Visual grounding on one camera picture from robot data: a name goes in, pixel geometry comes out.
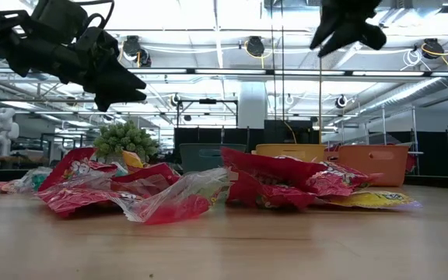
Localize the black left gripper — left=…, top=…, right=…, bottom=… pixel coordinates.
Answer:
left=8, top=26, right=148, bottom=113

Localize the white building column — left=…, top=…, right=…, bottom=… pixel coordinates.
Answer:
left=238, top=80, right=268, bottom=129

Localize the yellow plastic bin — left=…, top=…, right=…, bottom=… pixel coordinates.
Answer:
left=254, top=143, right=327, bottom=163

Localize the black metal frame stand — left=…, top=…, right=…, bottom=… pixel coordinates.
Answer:
left=176, top=98, right=240, bottom=129

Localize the potted green succulent plant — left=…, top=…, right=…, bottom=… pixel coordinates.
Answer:
left=93, top=120, right=161, bottom=166

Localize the red gummy fish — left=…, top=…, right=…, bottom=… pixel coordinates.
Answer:
left=0, top=179, right=21, bottom=194
left=113, top=166, right=233, bottom=226

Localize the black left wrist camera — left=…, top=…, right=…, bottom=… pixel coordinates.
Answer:
left=31, top=0, right=89, bottom=42

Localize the teal plastic bin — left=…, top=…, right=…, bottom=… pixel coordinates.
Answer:
left=178, top=142, right=247, bottom=174

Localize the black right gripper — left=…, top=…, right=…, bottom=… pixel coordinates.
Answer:
left=310, top=0, right=387, bottom=58

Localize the teal gummy fish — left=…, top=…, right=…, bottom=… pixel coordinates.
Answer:
left=12, top=166, right=54, bottom=194

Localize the orange plastic bin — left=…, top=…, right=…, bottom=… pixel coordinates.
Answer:
left=324, top=144, right=411, bottom=187

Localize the yellow Sour Patch candy pack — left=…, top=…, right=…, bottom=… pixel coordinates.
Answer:
left=317, top=189, right=422, bottom=210
left=121, top=150, right=148, bottom=174

